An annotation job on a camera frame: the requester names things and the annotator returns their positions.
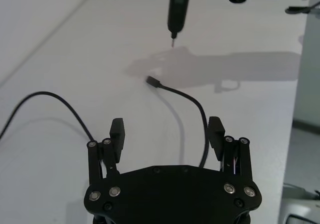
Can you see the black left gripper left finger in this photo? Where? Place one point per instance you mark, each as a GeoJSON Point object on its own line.
{"type": "Point", "coordinates": [117, 139]}

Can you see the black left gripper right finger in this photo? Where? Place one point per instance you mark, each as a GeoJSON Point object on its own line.
{"type": "Point", "coordinates": [216, 136]}

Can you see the black electric screwdriver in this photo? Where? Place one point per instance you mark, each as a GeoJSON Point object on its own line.
{"type": "Point", "coordinates": [178, 6]}

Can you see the white table cloth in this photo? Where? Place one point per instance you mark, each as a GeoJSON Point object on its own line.
{"type": "Point", "coordinates": [75, 59]}

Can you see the pale grey machine part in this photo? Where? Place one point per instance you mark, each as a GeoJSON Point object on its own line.
{"type": "Point", "coordinates": [300, 204]}

